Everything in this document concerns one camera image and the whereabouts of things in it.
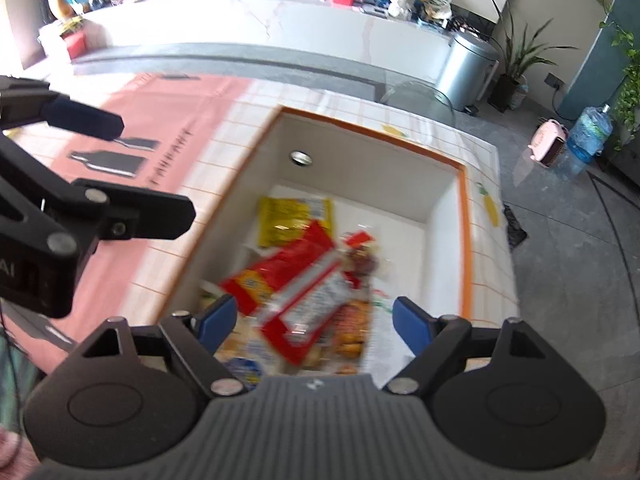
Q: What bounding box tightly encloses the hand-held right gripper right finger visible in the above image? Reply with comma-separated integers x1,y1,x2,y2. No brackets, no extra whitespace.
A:
382,296,543,395

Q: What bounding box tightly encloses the black floor cable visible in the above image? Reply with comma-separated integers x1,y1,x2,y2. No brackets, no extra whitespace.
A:
587,170,640,311

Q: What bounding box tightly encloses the blue water bottle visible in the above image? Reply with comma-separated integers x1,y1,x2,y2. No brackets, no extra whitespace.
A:
555,104,613,181

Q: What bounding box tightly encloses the orange cardboard box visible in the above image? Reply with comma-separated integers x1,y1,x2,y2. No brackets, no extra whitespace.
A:
160,105,473,391

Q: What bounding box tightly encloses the white newsprint snack packet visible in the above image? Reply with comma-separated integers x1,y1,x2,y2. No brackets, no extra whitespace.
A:
365,285,416,386

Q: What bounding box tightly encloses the red snack packet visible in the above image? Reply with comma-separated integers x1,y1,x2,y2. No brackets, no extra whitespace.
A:
220,220,351,366

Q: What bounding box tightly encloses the silver trash can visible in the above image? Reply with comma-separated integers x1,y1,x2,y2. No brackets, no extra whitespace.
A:
434,30,501,113

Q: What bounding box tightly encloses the clear vacuum pack orange snack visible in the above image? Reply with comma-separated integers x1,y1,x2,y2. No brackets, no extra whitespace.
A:
320,300,376,373

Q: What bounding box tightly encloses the climbing vine plant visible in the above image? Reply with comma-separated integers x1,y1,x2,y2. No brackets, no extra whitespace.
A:
575,0,640,151

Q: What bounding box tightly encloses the small red box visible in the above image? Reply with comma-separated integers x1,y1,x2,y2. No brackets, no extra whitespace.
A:
62,30,88,61

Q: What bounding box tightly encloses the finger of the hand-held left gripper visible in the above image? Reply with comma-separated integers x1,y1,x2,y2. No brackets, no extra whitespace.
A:
42,177,197,261
0,75,125,141

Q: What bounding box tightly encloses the small pink heater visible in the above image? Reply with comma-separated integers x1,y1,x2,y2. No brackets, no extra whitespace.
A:
527,117,571,168

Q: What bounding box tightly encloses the tall green potted plant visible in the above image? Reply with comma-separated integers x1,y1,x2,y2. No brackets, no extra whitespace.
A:
487,0,578,113

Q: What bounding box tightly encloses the yellow snack packet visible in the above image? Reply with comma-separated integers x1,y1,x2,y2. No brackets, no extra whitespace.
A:
257,196,335,248

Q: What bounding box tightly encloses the clear glass chair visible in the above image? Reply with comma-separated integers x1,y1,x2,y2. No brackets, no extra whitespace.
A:
380,80,456,121

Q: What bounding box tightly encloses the floral printed fan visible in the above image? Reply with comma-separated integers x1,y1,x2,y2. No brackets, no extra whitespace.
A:
425,0,453,23

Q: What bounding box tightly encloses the black plastic bag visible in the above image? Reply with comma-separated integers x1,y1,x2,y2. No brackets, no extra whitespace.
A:
502,205,528,248

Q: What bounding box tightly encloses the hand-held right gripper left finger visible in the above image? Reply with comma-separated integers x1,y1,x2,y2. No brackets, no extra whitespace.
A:
80,294,249,397

